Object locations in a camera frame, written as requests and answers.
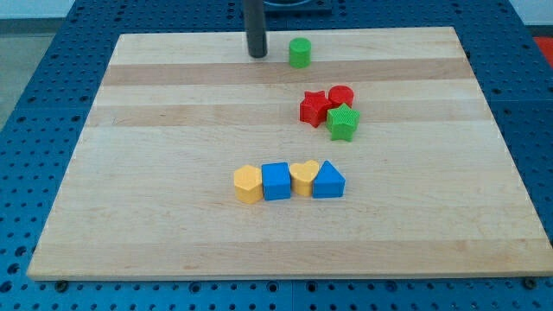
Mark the yellow heart block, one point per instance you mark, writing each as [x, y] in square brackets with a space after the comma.
[302, 177]

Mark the red star block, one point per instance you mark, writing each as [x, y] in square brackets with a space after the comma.
[313, 108]

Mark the yellow hexagon block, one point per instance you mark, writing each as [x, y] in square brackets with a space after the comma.
[248, 184]

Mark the red cylinder block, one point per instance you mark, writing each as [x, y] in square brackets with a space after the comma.
[339, 95]

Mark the green star block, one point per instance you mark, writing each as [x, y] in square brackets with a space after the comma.
[342, 122]

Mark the wooden board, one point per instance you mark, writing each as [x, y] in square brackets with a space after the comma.
[431, 189]

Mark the blue cube block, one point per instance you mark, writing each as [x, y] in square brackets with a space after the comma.
[276, 181]

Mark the blue triangle block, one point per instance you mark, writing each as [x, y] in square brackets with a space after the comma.
[329, 182]

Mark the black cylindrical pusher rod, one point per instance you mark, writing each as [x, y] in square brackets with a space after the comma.
[255, 28]

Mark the green cylinder block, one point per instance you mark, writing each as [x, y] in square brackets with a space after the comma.
[300, 52]

